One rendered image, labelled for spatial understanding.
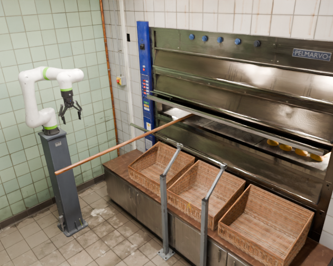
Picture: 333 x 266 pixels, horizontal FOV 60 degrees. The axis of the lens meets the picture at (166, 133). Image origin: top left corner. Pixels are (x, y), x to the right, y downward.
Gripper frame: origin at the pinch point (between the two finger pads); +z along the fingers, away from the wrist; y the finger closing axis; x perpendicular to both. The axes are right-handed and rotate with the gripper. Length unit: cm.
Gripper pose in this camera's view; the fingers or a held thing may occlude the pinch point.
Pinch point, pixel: (72, 120)
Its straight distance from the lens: 251.2
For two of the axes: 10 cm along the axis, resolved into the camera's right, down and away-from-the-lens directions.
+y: -7.3, 3.1, -6.1
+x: 6.8, 2.7, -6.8
